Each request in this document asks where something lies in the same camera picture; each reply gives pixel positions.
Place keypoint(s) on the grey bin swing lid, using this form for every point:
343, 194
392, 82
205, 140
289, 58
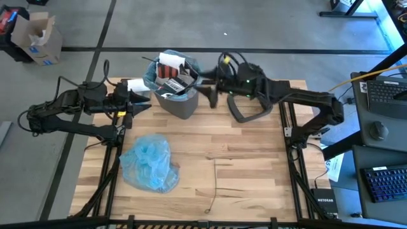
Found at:
241, 119

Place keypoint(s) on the grey plastic trash bin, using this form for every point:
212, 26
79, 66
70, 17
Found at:
178, 108

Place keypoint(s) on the black network switch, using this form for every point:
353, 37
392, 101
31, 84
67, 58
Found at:
324, 202

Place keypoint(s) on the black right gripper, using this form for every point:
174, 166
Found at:
245, 82

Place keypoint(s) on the backlit black keyboard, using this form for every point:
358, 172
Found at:
386, 183

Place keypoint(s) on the thin black stir stick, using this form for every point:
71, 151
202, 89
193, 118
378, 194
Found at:
149, 59

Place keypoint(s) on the red black striped packaging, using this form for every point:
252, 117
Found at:
165, 71

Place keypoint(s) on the black printed mat packaging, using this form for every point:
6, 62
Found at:
173, 85

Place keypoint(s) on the black diagonal beam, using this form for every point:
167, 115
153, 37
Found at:
343, 146

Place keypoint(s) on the grey desk top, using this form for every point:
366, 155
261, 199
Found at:
359, 191
362, 127

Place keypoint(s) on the blue plastic bag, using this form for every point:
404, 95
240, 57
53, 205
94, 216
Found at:
149, 165

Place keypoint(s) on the blue bin liner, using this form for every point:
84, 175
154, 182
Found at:
149, 79

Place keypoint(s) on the dark grey keyboard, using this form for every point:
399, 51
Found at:
384, 92

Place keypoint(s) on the black crate with red items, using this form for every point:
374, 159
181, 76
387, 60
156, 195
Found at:
6, 41

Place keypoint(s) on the white printed paper sheet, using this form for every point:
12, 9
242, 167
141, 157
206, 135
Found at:
334, 165

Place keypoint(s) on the white metal bracket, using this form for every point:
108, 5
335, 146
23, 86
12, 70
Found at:
288, 132

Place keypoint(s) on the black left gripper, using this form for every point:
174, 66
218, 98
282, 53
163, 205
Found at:
122, 98

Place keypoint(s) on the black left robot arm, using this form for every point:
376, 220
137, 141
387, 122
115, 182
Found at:
79, 128

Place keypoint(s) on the black floor stand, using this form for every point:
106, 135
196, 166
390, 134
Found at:
349, 14

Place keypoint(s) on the grey computer mouse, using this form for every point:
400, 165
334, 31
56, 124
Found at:
378, 130

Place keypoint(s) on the open cardboard box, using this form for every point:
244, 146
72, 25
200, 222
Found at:
47, 44

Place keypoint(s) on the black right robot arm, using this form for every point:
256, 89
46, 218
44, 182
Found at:
305, 95

